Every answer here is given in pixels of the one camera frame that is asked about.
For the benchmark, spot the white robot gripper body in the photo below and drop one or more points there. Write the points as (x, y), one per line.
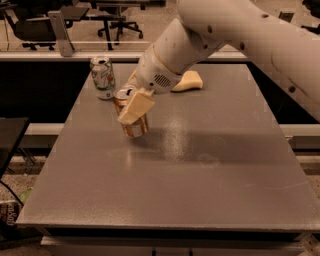
(152, 74)

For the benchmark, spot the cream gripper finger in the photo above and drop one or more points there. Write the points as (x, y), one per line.
(132, 79)
(140, 101)

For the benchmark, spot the orange soda can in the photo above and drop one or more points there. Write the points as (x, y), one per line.
(132, 125)

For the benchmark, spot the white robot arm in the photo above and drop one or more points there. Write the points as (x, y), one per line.
(287, 54)

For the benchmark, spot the white green soda can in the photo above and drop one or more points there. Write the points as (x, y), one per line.
(103, 77)

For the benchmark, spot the yellow sponge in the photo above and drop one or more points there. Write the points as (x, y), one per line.
(190, 80)

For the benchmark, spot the black office chair centre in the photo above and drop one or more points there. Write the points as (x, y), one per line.
(118, 10)

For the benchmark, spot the black office chair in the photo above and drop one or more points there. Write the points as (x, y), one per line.
(118, 10)
(30, 22)

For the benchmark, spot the dark desk in background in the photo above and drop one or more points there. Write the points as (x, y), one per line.
(73, 14)

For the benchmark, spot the black office chair left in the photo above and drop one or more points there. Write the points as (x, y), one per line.
(30, 22)

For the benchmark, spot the black chair base right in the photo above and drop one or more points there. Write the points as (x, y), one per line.
(315, 30)

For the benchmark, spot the dark snack bag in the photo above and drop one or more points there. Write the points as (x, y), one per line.
(9, 213)

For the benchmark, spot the grey left glass bracket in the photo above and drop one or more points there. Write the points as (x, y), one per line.
(58, 24)

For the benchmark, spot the grey glass bracket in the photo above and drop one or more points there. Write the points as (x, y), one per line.
(58, 24)
(286, 16)

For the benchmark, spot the grey right glass bracket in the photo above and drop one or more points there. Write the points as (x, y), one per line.
(286, 16)

